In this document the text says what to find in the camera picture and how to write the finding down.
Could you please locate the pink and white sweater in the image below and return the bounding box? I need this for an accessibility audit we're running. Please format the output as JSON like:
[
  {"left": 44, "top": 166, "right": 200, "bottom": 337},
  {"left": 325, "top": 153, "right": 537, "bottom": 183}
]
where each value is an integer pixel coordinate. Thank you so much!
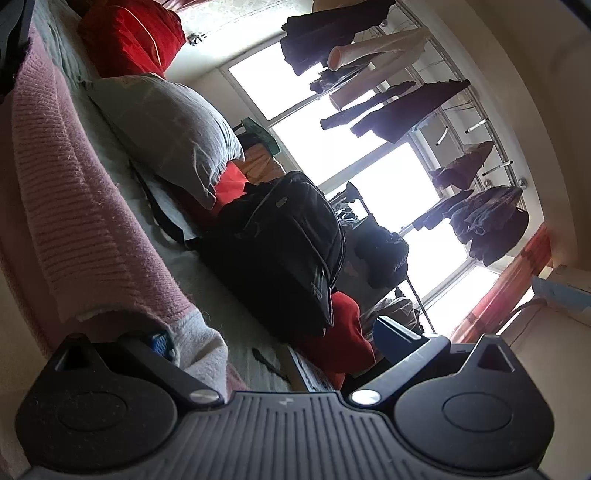
[{"left": 0, "top": 32, "right": 230, "bottom": 403}]

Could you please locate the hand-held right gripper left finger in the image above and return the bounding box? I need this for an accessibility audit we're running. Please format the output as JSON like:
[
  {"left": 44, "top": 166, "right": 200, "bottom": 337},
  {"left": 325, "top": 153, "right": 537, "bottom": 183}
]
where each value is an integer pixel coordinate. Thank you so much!
[{"left": 55, "top": 333, "right": 225, "bottom": 408}]

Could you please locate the red folded quilt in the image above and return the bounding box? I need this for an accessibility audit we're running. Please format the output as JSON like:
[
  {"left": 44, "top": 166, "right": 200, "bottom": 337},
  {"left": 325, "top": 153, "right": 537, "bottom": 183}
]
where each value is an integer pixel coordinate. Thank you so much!
[{"left": 166, "top": 161, "right": 376, "bottom": 389}]

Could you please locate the black jacket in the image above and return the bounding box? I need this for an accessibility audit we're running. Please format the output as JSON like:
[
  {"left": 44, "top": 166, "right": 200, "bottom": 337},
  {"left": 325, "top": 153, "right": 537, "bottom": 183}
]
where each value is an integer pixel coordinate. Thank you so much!
[{"left": 355, "top": 228, "right": 410, "bottom": 290}]

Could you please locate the pink orange curtain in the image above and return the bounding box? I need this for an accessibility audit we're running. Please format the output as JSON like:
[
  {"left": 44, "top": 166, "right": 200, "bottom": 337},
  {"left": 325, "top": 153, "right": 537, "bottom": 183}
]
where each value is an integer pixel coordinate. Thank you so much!
[{"left": 450, "top": 224, "right": 553, "bottom": 345}]

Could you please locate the patterned orange curtain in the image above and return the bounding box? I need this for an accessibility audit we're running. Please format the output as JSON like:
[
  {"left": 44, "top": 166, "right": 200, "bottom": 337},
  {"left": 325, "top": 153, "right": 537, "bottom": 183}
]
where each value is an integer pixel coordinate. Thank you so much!
[{"left": 171, "top": 0, "right": 228, "bottom": 14}]

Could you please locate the floor clothes rack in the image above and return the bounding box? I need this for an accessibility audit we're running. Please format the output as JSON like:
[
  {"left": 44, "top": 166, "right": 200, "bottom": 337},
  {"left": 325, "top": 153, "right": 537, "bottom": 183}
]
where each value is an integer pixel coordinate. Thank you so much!
[{"left": 332, "top": 181, "right": 435, "bottom": 334}]

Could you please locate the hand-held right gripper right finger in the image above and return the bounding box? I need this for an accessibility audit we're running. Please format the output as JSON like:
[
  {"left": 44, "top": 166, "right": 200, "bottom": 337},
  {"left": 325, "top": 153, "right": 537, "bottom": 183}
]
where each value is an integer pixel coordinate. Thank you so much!
[{"left": 346, "top": 315, "right": 515, "bottom": 409}]

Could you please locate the metal ceiling drying rack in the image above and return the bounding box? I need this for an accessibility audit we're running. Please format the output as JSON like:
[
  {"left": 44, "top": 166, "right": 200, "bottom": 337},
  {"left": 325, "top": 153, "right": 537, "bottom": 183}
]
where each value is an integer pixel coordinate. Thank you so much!
[{"left": 383, "top": 0, "right": 530, "bottom": 214}]

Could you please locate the red pillow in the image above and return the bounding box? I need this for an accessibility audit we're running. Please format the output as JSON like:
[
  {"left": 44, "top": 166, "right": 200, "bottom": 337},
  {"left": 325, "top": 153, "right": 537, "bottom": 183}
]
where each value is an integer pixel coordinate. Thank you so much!
[{"left": 78, "top": 0, "right": 188, "bottom": 80}]

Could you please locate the green box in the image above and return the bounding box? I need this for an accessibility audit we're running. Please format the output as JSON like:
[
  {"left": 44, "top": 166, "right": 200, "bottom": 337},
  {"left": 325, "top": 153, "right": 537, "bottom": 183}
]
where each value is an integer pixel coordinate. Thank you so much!
[{"left": 240, "top": 117, "right": 282, "bottom": 156}]

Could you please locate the blue cover book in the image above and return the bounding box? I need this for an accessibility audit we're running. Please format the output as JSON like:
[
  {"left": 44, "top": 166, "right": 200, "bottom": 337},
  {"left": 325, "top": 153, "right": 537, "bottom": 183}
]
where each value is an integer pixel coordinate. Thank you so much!
[{"left": 277, "top": 344, "right": 343, "bottom": 394}]

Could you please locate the window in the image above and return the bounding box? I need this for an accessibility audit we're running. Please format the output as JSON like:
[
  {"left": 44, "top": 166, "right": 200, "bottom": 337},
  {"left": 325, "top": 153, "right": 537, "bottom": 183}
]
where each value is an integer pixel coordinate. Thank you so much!
[{"left": 228, "top": 37, "right": 500, "bottom": 334}]

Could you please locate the orange cloth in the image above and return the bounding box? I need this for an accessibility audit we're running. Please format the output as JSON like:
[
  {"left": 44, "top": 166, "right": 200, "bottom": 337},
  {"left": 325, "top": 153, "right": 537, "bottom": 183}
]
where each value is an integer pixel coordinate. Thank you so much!
[{"left": 242, "top": 145, "right": 288, "bottom": 184}]

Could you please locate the grey pillow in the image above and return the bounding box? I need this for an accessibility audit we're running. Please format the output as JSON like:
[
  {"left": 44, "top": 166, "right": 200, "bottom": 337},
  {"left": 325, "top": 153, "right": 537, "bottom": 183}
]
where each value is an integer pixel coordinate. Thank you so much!
[{"left": 83, "top": 74, "right": 246, "bottom": 210}]

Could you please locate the black backpack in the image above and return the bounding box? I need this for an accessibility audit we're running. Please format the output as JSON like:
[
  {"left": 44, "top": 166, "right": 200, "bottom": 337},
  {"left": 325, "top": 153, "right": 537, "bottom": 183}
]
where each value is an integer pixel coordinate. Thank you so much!
[{"left": 131, "top": 168, "right": 347, "bottom": 339}]

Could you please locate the row of hanging clothes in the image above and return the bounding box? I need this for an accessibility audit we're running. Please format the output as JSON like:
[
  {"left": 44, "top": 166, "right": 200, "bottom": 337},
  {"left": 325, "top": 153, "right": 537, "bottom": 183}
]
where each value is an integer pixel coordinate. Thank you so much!
[{"left": 281, "top": 0, "right": 530, "bottom": 268}]

